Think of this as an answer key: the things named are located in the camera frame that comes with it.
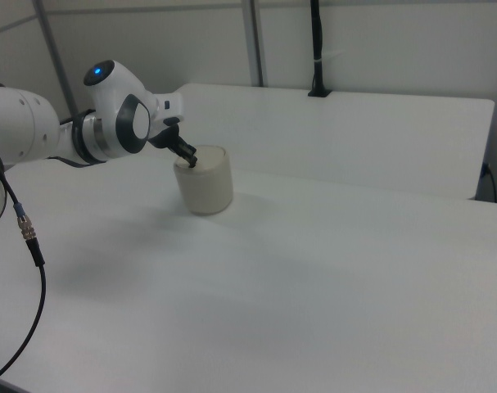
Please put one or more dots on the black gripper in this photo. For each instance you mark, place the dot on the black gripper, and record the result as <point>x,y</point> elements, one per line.
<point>166,137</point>

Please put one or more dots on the cream cylindrical cup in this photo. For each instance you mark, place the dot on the cream cylindrical cup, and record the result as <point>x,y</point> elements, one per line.
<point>207,188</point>

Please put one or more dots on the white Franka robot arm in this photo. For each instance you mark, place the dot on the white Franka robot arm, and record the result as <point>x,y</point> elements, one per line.
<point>109,118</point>

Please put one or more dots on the white side table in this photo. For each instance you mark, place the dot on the white side table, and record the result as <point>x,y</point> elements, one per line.
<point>334,135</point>

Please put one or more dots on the white zip tie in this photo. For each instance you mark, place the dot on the white zip tie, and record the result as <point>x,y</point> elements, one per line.
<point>328,56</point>

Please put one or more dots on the wide grey metal frame post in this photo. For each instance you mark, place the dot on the wide grey metal frame post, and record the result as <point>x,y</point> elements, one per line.
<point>256,41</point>

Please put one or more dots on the thin grey metal frame post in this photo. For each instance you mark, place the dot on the thin grey metal frame post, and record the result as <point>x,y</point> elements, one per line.
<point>55,53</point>

